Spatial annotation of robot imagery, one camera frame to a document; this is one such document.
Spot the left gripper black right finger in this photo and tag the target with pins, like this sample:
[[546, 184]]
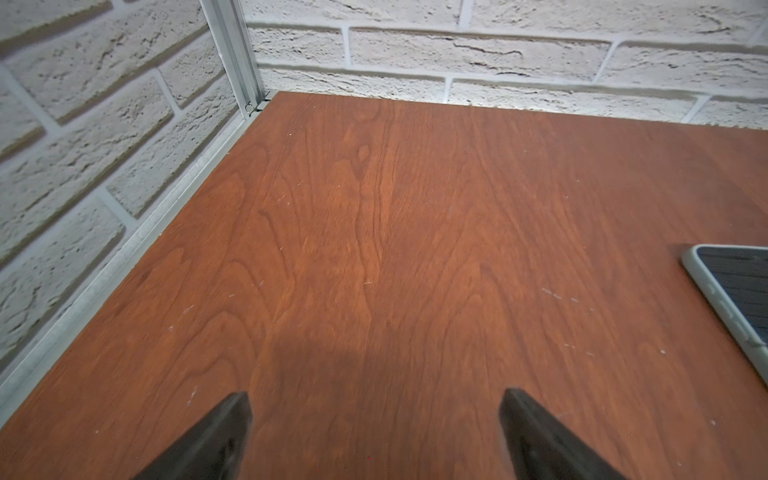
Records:
[[541, 447]]

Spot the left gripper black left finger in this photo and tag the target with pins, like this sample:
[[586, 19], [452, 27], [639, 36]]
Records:
[[213, 448]]

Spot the phone with grey case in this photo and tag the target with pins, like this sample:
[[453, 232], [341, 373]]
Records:
[[733, 279]]

